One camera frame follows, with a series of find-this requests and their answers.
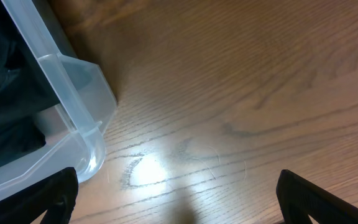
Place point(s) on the clear plastic storage bin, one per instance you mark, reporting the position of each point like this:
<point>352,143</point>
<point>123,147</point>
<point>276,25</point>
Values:
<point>74,127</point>

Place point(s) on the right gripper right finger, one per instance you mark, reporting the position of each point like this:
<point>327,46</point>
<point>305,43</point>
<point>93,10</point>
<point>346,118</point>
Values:
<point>301,202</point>

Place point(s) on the large black garment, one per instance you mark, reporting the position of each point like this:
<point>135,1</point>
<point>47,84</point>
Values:
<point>24,91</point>

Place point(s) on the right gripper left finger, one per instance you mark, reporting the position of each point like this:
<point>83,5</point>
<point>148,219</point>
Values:
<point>54,197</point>

